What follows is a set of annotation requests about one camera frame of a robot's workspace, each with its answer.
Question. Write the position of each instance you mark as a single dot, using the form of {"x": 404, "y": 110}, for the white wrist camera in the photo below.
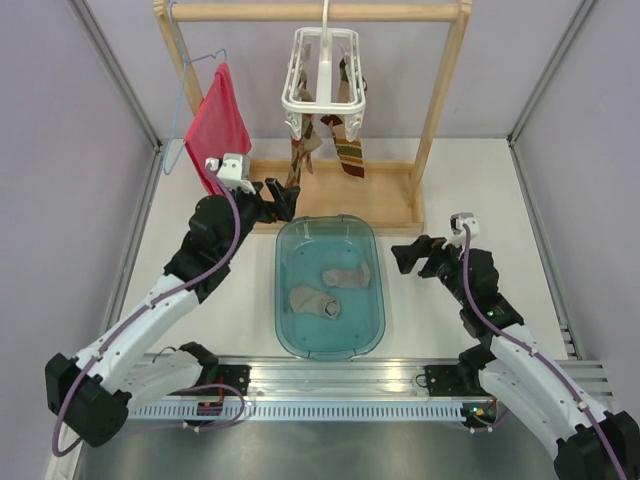
{"x": 232, "y": 170}
{"x": 465, "y": 227}

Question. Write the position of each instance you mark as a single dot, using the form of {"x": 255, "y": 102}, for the blue translucent plastic bin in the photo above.
{"x": 305, "y": 248}

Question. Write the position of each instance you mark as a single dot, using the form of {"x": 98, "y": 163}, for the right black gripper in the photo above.
{"x": 406, "y": 255}

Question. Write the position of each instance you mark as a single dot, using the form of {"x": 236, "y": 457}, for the blue wire hanger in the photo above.
{"x": 186, "y": 61}

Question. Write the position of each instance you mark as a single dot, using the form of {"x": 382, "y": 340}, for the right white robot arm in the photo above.
{"x": 584, "y": 439}

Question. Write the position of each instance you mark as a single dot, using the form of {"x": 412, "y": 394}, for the left aluminium frame post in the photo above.
{"x": 100, "y": 43}

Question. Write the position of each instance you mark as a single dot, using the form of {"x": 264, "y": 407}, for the argyle patterned sock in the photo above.
{"x": 301, "y": 151}

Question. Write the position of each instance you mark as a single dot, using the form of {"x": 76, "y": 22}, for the right aluminium frame post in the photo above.
{"x": 570, "y": 34}

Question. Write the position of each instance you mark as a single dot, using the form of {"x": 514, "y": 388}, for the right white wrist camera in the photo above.
{"x": 465, "y": 227}

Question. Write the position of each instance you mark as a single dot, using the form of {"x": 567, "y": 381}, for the white clip sock hanger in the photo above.
{"x": 353, "y": 109}

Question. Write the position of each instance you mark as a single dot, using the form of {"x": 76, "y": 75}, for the aluminium mounting rail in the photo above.
{"x": 288, "y": 377}

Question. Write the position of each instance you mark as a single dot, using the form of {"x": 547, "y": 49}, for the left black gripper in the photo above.
{"x": 272, "y": 211}

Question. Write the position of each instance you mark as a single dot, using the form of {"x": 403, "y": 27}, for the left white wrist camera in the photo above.
{"x": 232, "y": 170}

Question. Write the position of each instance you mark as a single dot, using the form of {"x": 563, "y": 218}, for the wooden clothes rack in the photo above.
{"x": 389, "y": 197}

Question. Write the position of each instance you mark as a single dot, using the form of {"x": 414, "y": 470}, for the cream striped sock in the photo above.
{"x": 350, "y": 153}

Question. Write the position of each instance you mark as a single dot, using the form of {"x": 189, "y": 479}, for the aluminium frame post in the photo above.
{"x": 570, "y": 34}
{"x": 100, "y": 43}

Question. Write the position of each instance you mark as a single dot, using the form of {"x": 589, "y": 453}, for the grey ankle sock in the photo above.
{"x": 357, "y": 278}
{"x": 305, "y": 299}

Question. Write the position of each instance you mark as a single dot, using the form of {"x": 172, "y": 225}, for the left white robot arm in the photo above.
{"x": 93, "y": 392}

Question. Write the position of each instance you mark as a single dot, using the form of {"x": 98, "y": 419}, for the red mesh cloth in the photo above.
{"x": 218, "y": 127}

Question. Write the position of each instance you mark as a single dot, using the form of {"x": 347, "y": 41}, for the slotted cable duct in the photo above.
{"x": 193, "y": 411}

